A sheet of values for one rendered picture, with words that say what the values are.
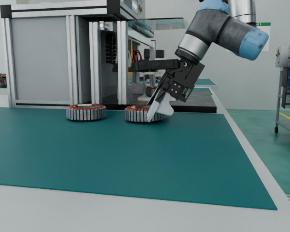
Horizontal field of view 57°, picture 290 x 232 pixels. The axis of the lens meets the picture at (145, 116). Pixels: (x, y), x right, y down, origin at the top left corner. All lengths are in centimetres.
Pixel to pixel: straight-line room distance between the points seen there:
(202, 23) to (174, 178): 47
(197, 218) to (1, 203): 21
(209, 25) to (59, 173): 52
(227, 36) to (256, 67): 584
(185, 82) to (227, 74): 575
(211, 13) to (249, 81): 582
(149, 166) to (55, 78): 70
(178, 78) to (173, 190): 43
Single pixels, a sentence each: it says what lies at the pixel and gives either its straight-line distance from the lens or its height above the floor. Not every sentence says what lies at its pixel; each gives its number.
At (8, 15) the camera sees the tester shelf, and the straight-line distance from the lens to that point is 112.
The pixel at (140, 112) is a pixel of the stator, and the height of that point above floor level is 78.
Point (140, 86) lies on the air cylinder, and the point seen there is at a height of 81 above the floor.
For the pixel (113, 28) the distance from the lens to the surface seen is 102.
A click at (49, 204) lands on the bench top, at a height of 75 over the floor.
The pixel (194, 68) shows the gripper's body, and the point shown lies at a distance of 73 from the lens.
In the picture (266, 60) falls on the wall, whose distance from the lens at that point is 659.
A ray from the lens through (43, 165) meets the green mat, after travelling 43.
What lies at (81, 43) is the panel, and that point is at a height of 98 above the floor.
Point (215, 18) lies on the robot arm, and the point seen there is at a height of 101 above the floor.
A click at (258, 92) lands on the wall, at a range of 658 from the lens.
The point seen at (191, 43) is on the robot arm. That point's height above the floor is 96.
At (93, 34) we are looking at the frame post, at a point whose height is 101.
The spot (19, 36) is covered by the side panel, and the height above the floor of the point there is 101.
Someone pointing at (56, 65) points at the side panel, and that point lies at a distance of 103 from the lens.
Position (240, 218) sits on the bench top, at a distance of 29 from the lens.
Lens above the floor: 89
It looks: 10 degrees down
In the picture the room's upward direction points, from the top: straight up
